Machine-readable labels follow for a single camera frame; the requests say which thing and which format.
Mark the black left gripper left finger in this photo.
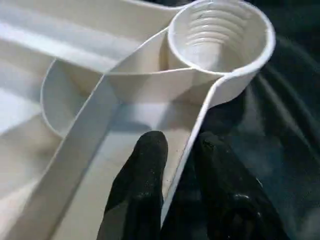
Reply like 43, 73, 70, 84
97, 130, 169, 240

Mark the white plastic table top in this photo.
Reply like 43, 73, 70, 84
0, 0, 277, 240

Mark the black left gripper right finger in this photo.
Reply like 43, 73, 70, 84
192, 131, 292, 240

